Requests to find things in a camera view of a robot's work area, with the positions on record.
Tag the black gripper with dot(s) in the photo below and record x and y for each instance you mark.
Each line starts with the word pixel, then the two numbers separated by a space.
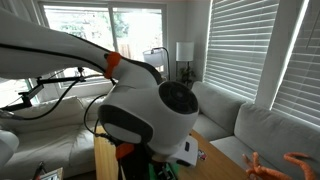
pixel 136 166

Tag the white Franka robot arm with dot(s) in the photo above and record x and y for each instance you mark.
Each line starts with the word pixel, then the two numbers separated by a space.
pixel 150 110

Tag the wooden table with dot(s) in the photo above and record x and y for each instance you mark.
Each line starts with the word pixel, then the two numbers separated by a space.
pixel 216 166

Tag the wooden framed panel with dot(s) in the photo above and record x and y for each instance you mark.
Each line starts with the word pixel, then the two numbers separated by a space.
pixel 51 174

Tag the white sofa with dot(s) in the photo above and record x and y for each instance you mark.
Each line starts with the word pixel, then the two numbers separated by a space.
pixel 50 146

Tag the green house plant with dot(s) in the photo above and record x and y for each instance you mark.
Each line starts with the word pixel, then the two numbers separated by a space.
pixel 187 75

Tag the arc lamp with white shade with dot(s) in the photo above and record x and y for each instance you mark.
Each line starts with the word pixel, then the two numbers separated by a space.
pixel 155 57

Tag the floor lamp with cylinder shade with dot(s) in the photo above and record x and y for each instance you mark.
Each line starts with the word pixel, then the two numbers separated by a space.
pixel 185 51

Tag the orange octopus plush toy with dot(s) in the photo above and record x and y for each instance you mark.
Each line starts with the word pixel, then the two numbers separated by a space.
pixel 263 171

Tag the grey fabric sofa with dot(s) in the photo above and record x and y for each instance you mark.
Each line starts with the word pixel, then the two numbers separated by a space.
pixel 266 133

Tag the sliding glass window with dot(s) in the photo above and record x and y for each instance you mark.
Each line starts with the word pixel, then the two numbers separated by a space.
pixel 86 26

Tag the white window blind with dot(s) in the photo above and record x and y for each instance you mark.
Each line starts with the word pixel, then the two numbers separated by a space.
pixel 300 83
pixel 240 43

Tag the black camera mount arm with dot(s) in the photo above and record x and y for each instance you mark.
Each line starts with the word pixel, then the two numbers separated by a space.
pixel 30 95

